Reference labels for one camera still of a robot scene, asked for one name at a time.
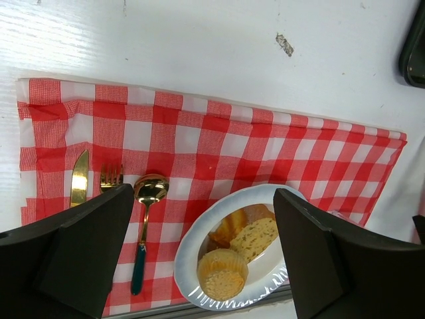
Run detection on red white checkered cloth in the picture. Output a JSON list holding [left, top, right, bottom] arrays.
[[16, 78, 407, 315]]

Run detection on toasted bread slice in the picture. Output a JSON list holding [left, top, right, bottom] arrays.
[[207, 204, 278, 263]]

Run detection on gold spoon dark handle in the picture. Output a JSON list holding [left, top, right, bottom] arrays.
[[131, 174, 169, 296]]

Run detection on gold fork dark handle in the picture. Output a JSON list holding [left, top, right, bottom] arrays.
[[100, 164, 124, 193]]

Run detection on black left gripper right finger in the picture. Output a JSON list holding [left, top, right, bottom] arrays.
[[273, 188, 424, 318]]

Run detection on small tape scrap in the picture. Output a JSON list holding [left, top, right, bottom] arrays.
[[275, 33, 294, 57]]

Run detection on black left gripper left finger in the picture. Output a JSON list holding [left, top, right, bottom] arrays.
[[1, 183, 133, 318]]

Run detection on black rectangular tray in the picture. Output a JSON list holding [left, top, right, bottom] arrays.
[[398, 0, 424, 88]]

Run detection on white round plate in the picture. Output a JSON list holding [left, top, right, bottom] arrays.
[[174, 184, 305, 311]]

